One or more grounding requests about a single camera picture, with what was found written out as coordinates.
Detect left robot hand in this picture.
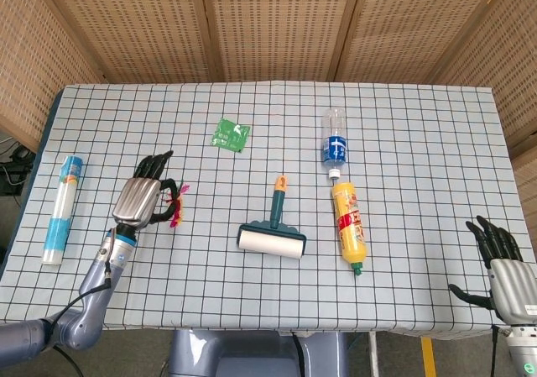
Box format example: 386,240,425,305
111,149,179,230

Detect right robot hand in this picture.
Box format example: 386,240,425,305
447,215,537,327

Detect colourful feather shuttlecock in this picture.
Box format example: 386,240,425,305
162,180,192,229

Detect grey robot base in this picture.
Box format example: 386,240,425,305
167,328,350,377

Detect stack of paper cups sleeve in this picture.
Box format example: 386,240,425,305
40,154,85,266

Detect green foil sachet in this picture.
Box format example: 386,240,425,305
207,117,252,154

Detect teal lint roller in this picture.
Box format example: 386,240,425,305
237,174,308,261

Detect checkered tablecloth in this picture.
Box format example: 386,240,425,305
0,81,537,339

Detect white table leg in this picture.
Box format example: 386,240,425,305
368,331,380,377

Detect yellow plastic bottle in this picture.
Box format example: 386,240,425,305
331,181,368,277

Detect clear bottle with blue label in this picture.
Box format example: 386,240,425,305
321,107,350,183

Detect bamboo folding screen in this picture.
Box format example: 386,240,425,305
0,0,537,243

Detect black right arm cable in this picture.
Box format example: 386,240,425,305
490,324,501,377

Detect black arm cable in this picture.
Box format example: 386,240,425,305
41,227,119,377
490,324,501,377

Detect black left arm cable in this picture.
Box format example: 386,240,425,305
41,227,119,377

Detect black cables on floor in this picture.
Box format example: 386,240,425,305
0,137,36,197

